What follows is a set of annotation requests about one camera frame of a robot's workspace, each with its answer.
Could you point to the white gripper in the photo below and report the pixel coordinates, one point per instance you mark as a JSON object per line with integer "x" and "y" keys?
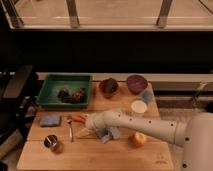
{"x": 95, "y": 121}

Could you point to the orange red pepper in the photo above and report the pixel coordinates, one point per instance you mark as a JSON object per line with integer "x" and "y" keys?
{"x": 78, "y": 118}

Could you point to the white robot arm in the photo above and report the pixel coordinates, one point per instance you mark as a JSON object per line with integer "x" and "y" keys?
{"x": 195, "y": 136}

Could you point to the white paper cup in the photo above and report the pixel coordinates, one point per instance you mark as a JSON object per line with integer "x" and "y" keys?
{"x": 138, "y": 107}

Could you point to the light blue small cup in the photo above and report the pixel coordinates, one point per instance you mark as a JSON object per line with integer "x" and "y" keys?
{"x": 146, "y": 96}

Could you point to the grey blue cloth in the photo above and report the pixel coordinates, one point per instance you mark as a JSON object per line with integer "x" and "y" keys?
{"x": 108, "y": 134}

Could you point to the yellow banana piece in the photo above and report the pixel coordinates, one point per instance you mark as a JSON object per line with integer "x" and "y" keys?
{"x": 83, "y": 133}

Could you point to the red bowl with contents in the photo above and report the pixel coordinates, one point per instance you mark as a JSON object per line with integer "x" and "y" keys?
{"x": 108, "y": 87}

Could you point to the dark pine cones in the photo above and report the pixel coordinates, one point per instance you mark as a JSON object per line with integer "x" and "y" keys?
{"x": 75, "y": 97}

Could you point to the orange yellow apple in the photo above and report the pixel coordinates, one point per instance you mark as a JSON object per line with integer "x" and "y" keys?
{"x": 138, "y": 139}

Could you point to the purple bowl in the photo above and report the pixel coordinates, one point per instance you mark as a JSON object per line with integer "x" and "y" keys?
{"x": 136, "y": 84}

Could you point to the wooden cutting board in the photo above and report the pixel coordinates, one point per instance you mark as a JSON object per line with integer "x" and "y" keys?
{"x": 89, "y": 154}

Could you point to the green plastic tray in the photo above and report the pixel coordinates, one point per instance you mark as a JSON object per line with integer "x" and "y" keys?
{"x": 54, "y": 83}

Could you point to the blue sponge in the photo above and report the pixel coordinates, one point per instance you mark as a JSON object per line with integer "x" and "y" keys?
{"x": 50, "y": 120}

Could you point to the small metal tin can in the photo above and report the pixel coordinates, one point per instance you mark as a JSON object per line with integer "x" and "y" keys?
{"x": 52, "y": 143}

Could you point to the black equipment at left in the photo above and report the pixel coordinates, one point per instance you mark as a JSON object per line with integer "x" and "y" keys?
{"x": 17, "y": 92}

